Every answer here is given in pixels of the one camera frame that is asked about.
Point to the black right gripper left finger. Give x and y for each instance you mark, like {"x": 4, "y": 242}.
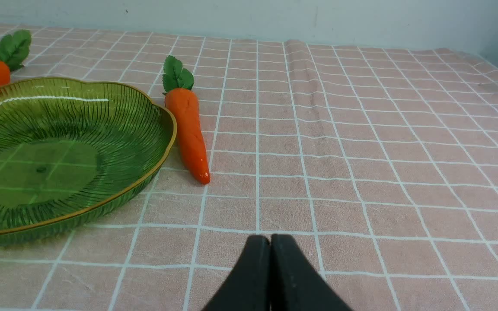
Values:
{"x": 246, "y": 286}

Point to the orange toy carrot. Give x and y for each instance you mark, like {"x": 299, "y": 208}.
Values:
{"x": 14, "y": 50}
{"x": 184, "y": 105}

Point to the green glass plate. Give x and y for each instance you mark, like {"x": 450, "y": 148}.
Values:
{"x": 73, "y": 151}

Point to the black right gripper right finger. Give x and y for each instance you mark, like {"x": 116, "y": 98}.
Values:
{"x": 295, "y": 284}

